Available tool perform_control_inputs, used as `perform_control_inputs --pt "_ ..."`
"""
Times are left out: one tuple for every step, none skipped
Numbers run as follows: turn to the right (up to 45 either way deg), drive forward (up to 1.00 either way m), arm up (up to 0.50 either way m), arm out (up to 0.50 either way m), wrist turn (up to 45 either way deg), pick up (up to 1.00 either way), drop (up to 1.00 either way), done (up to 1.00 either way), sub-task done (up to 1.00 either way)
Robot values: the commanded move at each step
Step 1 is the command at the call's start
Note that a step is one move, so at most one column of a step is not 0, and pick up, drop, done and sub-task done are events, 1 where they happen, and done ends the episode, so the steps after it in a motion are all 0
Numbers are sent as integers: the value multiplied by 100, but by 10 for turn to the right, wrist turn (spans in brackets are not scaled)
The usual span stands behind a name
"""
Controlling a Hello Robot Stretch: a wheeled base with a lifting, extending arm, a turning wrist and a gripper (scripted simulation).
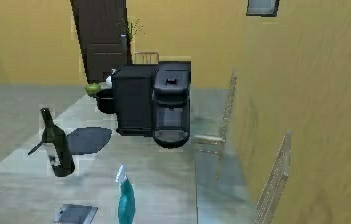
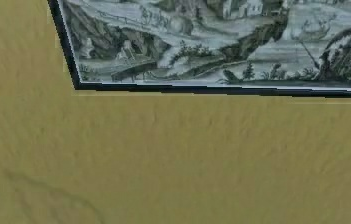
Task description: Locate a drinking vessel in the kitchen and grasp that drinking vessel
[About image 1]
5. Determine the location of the black coffee machine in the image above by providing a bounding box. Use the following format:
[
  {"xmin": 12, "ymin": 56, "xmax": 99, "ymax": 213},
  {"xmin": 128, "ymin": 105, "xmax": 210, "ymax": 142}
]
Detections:
[{"xmin": 111, "ymin": 61, "xmax": 192, "ymax": 149}]

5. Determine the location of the black pot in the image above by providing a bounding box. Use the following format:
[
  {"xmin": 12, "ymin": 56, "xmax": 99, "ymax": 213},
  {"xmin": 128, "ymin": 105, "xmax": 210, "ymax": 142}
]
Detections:
[{"xmin": 95, "ymin": 87, "xmax": 116, "ymax": 115}]

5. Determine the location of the green apple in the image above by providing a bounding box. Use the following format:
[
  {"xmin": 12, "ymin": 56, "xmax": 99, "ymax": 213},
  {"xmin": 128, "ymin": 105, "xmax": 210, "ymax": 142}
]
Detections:
[{"xmin": 84, "ymin": 82, "xmax": 102, "ymax": 96}]

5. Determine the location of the green house plant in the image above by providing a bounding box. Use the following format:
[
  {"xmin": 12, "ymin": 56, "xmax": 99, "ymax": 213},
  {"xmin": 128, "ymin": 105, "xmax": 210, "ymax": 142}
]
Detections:
[{"xmin": 124, "ymin": 17, "xmax": 144, "ymax": 44}]

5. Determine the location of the teal spray bottle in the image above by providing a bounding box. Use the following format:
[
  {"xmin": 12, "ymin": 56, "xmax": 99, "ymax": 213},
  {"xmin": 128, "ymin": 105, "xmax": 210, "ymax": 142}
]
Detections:
[{"xmin": 115, "ymin": 163, "xmax": 137, "ymax": 224}]

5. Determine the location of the dark brown room door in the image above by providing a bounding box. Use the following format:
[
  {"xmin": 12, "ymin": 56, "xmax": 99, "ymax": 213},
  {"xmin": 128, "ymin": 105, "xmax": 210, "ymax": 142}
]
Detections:
[{"xmin": 69, "ymin": 0, "xmax": 133, "ymax": 84}]

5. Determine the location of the dark green wine bottle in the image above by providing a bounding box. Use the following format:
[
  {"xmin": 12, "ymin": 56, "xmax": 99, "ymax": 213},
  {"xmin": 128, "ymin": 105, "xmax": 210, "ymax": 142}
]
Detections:
[{"xmin": 39, "ymin": 107, "xmax": 76, "ymax": 178}]

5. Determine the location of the grey flat square object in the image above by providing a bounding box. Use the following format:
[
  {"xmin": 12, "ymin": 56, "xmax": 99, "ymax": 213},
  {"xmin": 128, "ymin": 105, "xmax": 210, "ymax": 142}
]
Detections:
[{"xmin": 52, "ymin": 203, "xmax": 99, "ymax": 224}]

